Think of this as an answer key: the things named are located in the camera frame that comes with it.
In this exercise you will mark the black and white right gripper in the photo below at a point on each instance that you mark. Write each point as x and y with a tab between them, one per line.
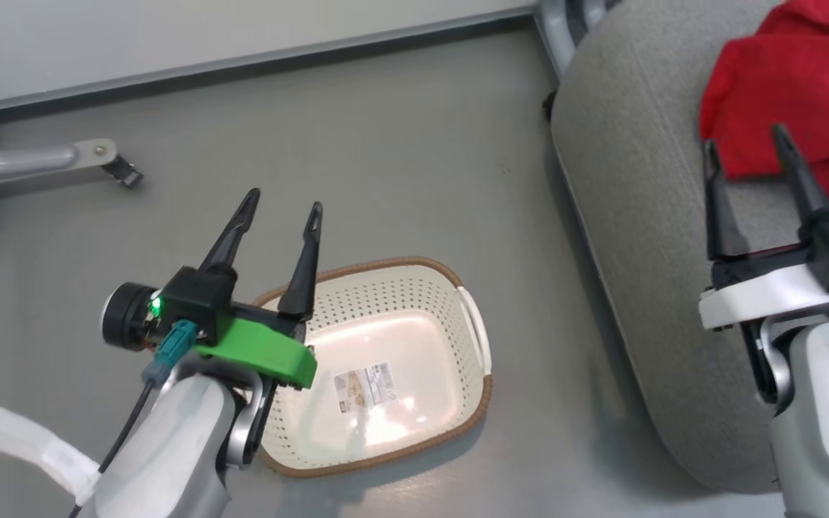
774	291

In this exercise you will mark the black caster wheel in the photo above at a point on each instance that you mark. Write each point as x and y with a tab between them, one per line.
125	173

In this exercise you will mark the black round left wrist camera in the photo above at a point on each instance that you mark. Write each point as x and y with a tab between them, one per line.
123	316

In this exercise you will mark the grey metal floor rail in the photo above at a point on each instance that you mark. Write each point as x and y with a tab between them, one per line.
242	61

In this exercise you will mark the grey fabric sofa seat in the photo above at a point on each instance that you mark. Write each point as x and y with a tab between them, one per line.
637	216

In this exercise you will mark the grey metal frame post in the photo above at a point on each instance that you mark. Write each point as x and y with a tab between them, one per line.
19	158
562	29

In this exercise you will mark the red clothing with white print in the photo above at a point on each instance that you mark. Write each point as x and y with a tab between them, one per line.
803	86

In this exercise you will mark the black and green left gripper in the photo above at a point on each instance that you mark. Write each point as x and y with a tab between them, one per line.
256	345

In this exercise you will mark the cream perforated laundry basket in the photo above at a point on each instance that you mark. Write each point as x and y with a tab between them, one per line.
414	338

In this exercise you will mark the printed paper label sticker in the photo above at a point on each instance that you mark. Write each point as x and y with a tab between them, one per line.
365	386

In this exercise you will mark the white tape strip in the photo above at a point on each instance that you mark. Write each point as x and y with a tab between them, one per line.
26	446

